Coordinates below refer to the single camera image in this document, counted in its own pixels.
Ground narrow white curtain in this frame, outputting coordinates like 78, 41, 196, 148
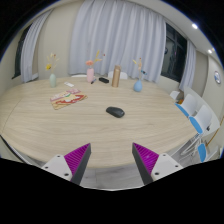
20, 9, 54, 84
179, 39, 198, 93

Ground wide white curtain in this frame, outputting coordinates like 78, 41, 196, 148
68, 0, 167, 84

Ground pink vase with dried flowers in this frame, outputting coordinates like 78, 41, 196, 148
85, 49, 106, 84

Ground colourful printed mouse pad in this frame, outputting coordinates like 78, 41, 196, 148
49, 87, 89, 111

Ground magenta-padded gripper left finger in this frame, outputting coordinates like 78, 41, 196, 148
41, 142, 92, 186

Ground gold metal drink bottle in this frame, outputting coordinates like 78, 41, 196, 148
111, 64, 122, 88

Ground blue vase with dried flowers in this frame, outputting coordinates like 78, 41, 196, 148
132, 57, 148, 93

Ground dark window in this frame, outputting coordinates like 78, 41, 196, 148
12, 24, 33, 80
160, 22, 188, 83

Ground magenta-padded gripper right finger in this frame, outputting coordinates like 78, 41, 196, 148
131, 142, 184, 186

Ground round blue wall sign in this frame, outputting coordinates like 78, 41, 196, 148
213, 70, 222, 85

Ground white and blue chairs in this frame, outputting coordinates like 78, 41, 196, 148
169, 89, 224, 164

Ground green vase with yellow flowers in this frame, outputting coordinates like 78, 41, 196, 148
45, 52, 61, 89

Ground black computer mouse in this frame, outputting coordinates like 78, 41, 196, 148
105, 106, 126, 119

